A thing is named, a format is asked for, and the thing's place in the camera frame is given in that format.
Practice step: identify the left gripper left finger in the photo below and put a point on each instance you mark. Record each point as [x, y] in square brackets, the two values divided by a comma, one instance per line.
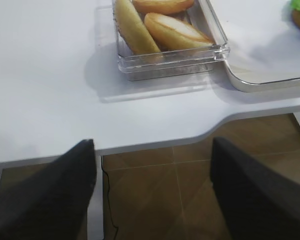
[52, 203]

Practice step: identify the upper bun half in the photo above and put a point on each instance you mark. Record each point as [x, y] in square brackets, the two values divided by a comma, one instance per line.
[165, 7]

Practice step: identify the front bun half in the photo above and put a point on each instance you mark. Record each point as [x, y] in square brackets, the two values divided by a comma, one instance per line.
[174, 33]

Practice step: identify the left leaning bun half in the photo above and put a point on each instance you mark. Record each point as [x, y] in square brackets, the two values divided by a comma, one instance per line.
[132, 29]

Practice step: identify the white parchment paper sheet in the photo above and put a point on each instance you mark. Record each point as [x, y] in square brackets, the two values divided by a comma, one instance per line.
[260, 37]

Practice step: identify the clear bun container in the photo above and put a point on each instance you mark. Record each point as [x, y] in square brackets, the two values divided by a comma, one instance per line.
[123, 76]

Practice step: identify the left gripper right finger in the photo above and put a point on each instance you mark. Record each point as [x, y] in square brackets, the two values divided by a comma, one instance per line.
[257, 203]

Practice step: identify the metal baking tray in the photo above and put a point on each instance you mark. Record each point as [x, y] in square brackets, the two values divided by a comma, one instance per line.
[265, 50]

